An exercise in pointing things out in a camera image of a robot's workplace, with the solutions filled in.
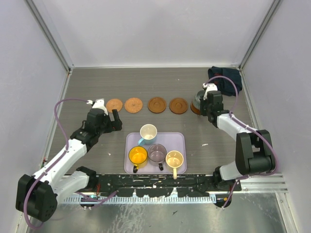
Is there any woven rattan coaster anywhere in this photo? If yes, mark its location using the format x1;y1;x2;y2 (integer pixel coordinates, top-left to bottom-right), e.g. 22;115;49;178
106;99;123;113
190;103;201;115
124;98;143;114

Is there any grey green mug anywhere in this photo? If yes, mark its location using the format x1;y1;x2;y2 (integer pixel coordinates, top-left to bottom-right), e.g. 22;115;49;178
192;90;205;110

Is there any brown wooden coaster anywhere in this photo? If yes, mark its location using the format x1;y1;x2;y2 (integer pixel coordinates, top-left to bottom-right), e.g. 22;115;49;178
148;97;167;114
169;98;188;115

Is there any cream mug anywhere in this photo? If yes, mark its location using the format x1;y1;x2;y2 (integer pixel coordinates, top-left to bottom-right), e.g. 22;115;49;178
166;150;184;180

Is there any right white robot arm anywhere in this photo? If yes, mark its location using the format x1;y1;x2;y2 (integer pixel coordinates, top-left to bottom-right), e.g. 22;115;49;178
200;90;276;191

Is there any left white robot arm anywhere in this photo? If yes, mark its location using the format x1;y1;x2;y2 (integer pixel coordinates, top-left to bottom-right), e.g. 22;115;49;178
16;108;122;222

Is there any dark blue folded cloth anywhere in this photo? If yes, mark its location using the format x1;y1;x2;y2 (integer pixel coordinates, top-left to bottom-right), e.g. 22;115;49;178
207;67;242;96

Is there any blue mug white inside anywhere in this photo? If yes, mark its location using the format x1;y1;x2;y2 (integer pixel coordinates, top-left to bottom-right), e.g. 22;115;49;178
138;124;157;146

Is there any yellow mug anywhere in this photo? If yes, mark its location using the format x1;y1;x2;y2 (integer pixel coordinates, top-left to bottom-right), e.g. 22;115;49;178
128;146;148;173

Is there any lavender plastic tray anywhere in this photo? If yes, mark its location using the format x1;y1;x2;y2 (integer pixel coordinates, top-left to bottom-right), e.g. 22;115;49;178
124;133;187;174

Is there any purple glass mug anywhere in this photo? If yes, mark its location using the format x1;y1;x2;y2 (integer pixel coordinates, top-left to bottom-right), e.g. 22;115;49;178
148;144;167;171

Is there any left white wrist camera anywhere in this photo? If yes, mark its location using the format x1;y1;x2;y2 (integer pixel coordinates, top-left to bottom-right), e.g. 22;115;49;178
86;99;108;115

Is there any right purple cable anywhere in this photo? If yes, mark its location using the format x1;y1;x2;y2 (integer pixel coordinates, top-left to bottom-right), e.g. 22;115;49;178
203;75;277;211

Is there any purple cable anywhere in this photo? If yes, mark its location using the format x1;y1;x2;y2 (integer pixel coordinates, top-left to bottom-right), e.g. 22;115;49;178
203;75;277;211
24;98;120;229

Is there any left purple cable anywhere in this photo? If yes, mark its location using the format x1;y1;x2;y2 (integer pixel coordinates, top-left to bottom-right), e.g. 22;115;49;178
24;98;120;229

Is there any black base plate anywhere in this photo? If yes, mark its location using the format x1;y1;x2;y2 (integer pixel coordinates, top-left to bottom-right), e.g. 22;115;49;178
94;173;242;198

